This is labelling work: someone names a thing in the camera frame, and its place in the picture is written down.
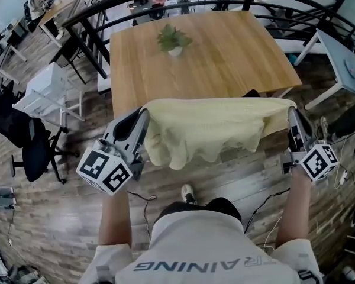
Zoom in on grey machine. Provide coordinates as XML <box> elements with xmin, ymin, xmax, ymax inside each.
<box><xmin>0</xmin><ymin>181</ymin><xmax>17</xmax><ymax>210</ymax></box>

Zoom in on person's right forearm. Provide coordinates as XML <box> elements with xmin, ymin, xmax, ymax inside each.
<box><xmin>274</xmin><ymin>169</ymin><xmax>312</xmax><ymax>243</ymax></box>

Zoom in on person's white shirt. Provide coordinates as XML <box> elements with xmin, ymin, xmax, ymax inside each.
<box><xmin>78</xmin><ymin>212</ymin><xmax>325</xmax><ymax>284</ymax></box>

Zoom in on person's white shoe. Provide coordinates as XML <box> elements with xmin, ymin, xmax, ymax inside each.
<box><xmin>180</xmin><ymin>183</ymin><xmax>198</xmax><ymax>205</ymax></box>

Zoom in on white charger with cable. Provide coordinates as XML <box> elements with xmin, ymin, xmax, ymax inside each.
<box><xmin>333</xmin><ymin>163</ymin><xmax>351</xmax><ymax>189</ymax></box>

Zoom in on white cup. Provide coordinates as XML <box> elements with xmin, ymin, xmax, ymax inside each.
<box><xmin>341</xmin><ymin>264</ymin><xmax>355</xmax><ymax>282</ymax></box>

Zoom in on person's black shorts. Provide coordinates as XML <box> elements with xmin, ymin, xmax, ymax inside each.
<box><xmin>156</xmin><ymin>196</ymin><xmax>243</xmax><ymax>228</ymax></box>

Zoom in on wooden table with white legs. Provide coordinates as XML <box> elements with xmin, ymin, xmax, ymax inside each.
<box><xmin>96</xmin><ymin>9</ymin><xmax>303</xmax><ymax>121</ymax></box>

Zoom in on white step stool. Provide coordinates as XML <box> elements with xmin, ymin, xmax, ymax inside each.
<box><xmin>11</xmin><ymin>62</ymin><xmax>86</xmax><ymax>127</ymax></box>

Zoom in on long wooden desk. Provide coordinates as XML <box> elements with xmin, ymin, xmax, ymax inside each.
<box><xmin>37</xmin><ymin>0</ymin><xmax>88</xmax><ymax>49</ymax></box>

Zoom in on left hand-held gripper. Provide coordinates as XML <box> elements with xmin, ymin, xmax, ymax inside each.
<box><xmin>76</xmin><ymin>108</ymin><xmax>150</xmax><ymax>196</ymax></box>

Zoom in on green plant in white pot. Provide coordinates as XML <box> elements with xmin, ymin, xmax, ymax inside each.
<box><xmin>155</xmin><ymin>23</ymin><xmax>194</xmax><ymax>57</ymax></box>

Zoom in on black cable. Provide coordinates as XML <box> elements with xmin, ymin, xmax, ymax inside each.
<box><xmin>243</xmin><ymin>187</ymin><xmax>291</xmax><ymax>235</ymax></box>
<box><xmin>126</xmin><ymin>189</ymin><xmax>158</xmax><ymax>248</ymax></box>

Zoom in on black office chair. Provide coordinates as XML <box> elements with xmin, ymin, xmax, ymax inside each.
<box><xmin>0</xmin><ymin>89</ymin><xmax>79</xmax><ymax>185</ymax></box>

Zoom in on black metal railing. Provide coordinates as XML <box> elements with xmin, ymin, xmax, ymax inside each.
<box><xmin>61</xmin><ymin>0</ymin><xmax>355</xmax><ymax>85</ymax></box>

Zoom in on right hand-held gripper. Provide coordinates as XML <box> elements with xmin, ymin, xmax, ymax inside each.
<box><xmin>281</xmin><ymin>106</ymin><xmax>340</xmax><ymax>183</ymax></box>

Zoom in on pale yellow clothing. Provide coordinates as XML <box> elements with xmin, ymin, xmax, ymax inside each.
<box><xmin>139</xmin><ymin>96</ymin><xmax>297</xmax><ymax>171</ymax></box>

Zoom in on white cable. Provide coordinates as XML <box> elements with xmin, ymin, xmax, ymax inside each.
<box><xmin>257</xmin><ymin>216</ymin><xmax>283</xmax><ymax>252</ymax></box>

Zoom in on person's left forearm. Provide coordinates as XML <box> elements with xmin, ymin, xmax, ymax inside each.
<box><xmin>98</xmin><ymin>185</ymin><xmax>133</xmax><ymax>247</ymax></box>

